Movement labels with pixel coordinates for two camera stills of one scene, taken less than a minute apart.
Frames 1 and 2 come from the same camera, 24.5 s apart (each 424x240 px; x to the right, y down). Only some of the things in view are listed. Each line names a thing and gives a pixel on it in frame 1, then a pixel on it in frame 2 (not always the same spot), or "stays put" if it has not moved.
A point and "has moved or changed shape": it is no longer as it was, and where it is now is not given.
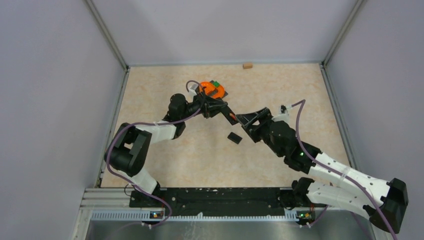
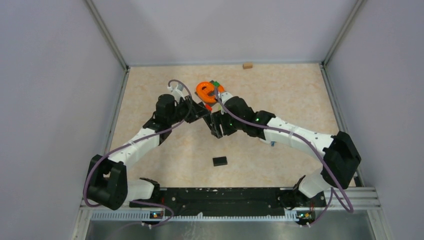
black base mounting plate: [222, 201] stays put
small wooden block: [247, 66] stays put
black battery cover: [234, 137] → [219, 161]
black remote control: [230, 115] has moved or changed shape
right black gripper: [264, 117] → [219, 118]
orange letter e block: [209, 85] stays put
